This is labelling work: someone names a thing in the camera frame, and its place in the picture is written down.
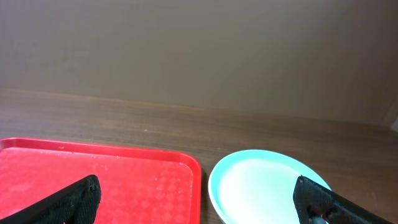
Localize red plastic tray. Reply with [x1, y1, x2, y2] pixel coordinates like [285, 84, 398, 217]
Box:
[1, 138, 201, 224]

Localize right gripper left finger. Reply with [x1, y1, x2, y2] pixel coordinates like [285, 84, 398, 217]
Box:
[1, 175, 101, 224]

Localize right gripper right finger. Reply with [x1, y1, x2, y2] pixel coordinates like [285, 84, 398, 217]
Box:
[293, 175, 392, 224]

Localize light green plate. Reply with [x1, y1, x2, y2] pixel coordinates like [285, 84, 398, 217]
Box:
[208, 149, 328, 224]

